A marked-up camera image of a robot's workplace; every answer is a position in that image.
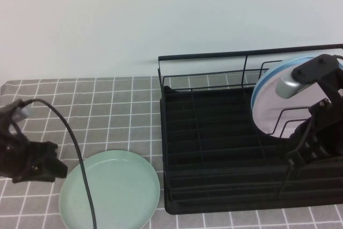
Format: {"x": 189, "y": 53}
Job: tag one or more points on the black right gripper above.
{"x": 332, "y": 105}

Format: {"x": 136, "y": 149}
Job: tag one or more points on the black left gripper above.
{"x": 13, "y": 156}

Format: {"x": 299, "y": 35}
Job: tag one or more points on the pale green round plate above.
{"x": 120, "y": 186}

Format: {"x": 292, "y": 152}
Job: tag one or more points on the pink round plate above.
{"x": 265, "y": 111}

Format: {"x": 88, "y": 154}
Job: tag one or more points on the light blue round plate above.
{"x": 289, "y": 60}

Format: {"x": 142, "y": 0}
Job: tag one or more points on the grey white-grid tablecloth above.
{"x": 120, "y": 111}

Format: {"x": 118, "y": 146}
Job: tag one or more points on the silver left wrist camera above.
{"x": 24, "y": 112}

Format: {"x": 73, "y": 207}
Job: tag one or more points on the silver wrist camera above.
{"x": 24, "y": 112}
{"x": 288, "y": 88}

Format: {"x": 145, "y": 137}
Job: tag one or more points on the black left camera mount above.
{"x": 6, "y": 116}

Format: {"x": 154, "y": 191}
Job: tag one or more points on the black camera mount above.
{"x": 6, "y": 116}
{"x": 316, "y": 68}

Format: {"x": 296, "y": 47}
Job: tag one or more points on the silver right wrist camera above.
{"x": 288, "y": 88}

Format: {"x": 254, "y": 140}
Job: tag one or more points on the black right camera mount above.
{"x": 316, "y": 68}

